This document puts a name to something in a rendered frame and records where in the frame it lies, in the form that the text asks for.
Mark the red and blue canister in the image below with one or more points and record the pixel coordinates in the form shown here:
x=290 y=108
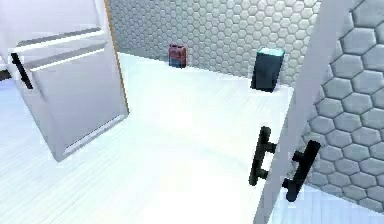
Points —
x=177 y=56

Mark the dark bin with teal top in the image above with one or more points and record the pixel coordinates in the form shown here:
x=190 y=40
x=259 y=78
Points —
x=267 y=70

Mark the white edge-on room door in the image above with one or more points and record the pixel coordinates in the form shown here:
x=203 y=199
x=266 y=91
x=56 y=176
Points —
x=306 y=100

